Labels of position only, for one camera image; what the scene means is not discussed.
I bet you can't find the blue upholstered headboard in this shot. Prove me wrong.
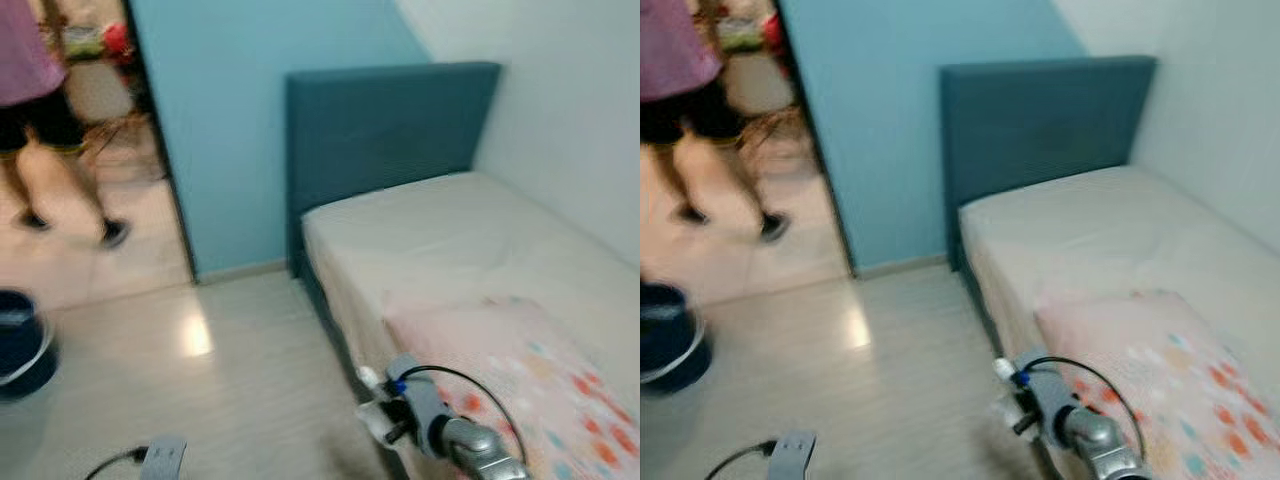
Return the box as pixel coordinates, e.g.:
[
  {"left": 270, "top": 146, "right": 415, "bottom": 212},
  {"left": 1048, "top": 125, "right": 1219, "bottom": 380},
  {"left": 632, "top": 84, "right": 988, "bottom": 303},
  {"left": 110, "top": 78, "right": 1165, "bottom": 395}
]
[
  {"left": 286, "top": 62, "right": 503, "bottom": 276},
  {"left": 940, "top": 56, "right": 1158, "bottom": 269}
]

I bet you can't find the cream bed mattress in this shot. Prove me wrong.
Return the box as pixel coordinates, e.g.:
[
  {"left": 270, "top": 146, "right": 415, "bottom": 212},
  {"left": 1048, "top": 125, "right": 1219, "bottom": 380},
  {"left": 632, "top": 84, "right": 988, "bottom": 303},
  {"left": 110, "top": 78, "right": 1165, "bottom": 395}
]
[
  {"left": 302, "top": 172, "right": 641, "bottom": 480},
  {"left": 958, "top": 166, "right": 1280, "bottom": 480}
]

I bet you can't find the pink patterned pillow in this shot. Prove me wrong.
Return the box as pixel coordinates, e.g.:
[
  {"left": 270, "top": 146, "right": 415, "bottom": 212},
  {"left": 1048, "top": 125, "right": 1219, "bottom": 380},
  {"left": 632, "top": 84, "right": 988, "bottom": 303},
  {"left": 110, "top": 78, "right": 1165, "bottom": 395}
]
[
  {"left": 1035, "top": 290, "right": 1280, "bottom": 480},
  {"left": 383, "top": 292, "right": 641, "bottom": 480}
]

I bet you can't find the grey baseboard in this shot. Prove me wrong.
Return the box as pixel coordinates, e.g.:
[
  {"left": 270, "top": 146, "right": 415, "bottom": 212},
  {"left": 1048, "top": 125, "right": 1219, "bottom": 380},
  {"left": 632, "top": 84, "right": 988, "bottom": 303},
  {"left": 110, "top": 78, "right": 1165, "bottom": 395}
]
[
  {"left": 195, "top": 260, "right": 293, "bottom": 284},
  {"left": 855, "top": 255, "right": 949, "bottom": 279}
]

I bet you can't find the person in pink shirt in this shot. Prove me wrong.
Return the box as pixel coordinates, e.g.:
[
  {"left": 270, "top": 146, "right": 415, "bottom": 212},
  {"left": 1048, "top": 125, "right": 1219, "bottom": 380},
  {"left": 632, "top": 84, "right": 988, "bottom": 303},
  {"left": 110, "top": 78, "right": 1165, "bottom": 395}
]
[
  {"left": 0, "top": 0, "right": 132, "bottom": 250},
  {"left": 640, "top": 0, "right": 791, "bottom": 244}
]

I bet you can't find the dark blue bucket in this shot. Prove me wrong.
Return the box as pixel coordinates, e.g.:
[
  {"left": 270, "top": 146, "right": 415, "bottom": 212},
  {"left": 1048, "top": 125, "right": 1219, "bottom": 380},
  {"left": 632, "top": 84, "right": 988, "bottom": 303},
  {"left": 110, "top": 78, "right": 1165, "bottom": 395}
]
[
  {"left": 640, "top": 283, "right": 713, "bottom": 396},
  {"left": 0, "top": 288, "right": 59, "bottom": 403}
]

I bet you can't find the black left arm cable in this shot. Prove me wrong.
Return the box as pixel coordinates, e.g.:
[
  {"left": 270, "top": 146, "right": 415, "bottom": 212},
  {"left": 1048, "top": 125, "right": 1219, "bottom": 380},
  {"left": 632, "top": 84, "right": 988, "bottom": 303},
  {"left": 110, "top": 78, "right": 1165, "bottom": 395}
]
[
  {"left": 705, "top": 440, "right": 781, "bottom": 480},
  {"left": 85, "top": 447, "right": 151, "bottom": 480}
]

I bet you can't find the black door frame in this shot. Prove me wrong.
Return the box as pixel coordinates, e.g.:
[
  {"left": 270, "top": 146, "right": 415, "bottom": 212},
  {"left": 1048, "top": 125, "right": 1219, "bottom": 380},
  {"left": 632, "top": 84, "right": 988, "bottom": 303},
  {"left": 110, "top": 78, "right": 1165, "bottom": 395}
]
[
  {"left": 120, "top": 0, "right": 201, "bottom": 283},
  {"left": 772, "top": 0, "right": 859, "bottom": 277}
]

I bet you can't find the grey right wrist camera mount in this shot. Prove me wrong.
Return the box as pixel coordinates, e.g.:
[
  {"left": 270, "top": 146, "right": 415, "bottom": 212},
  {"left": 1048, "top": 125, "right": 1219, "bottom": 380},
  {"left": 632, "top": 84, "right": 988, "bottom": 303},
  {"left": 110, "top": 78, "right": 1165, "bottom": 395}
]
[
  {"left": 360, "top": 353, "right": 453, "bottom": 446},
  {"left": 993, "top": 347, "right": 1083, "bottom": 433}
]

